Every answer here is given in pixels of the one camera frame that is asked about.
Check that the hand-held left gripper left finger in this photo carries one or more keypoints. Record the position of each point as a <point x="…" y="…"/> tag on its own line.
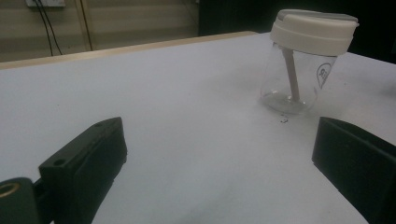
<point x="84" y="168"/>

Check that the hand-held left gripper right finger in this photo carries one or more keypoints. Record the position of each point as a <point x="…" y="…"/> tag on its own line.
<point x="358" y="161"/>

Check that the clear cup with white lid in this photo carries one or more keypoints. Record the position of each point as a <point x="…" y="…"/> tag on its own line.
<point x="311" y="34"/>

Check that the beige straw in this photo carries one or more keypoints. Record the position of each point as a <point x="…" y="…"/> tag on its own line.
<point x="292" y="77"/>

